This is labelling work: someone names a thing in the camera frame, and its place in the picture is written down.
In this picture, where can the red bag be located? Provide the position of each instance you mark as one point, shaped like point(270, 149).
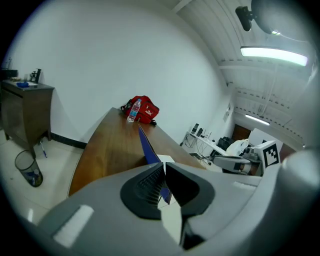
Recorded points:
point(147, 110)

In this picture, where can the long ceiling light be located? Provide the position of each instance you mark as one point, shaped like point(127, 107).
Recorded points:
point(273, 55)
point(257, 119)

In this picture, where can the blue and white pen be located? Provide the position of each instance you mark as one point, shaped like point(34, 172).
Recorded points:
point(44, 150)

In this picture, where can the brown door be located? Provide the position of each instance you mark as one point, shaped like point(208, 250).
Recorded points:
point(241, 133)

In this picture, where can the black electronic devices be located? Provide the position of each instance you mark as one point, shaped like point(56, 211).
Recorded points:
point(197, 130)

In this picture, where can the white plastic bag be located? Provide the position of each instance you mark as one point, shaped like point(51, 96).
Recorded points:
point(237, 147)

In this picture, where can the clear plastic water bottle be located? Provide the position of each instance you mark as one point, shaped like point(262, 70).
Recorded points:
point(133, 111)

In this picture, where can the black bag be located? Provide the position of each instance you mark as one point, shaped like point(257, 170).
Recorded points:
point(226, 143)

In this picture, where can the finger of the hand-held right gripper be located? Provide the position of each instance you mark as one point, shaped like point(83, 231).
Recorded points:
point(225, 162)

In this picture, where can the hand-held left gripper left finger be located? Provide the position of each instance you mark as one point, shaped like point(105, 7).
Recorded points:
point(105, 225)

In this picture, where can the black mesh trash bin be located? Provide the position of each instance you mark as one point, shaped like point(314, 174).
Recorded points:
point(28, 168)

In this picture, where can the black head camera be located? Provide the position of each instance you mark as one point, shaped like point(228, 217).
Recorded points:
point(246, 17)

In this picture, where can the dark wooden cabinet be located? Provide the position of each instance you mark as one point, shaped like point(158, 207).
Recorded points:
point(25, 112)

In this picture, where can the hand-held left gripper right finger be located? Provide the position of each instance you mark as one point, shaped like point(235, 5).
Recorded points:
point(220, 200)

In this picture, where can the black box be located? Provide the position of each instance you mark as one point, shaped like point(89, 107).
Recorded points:
point(9, 74)

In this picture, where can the white wall poster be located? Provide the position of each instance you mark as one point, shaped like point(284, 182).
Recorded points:
point(227, 113)

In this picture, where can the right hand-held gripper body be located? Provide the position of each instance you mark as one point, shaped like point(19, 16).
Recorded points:
point(270, 155)

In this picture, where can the blue cover notebook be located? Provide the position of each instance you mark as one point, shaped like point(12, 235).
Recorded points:
point(148, 148)

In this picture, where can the white desk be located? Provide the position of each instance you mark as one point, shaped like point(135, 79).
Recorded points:
point(207, 143)

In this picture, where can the black stand device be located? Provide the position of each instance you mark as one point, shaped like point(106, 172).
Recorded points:
point(36, 75)

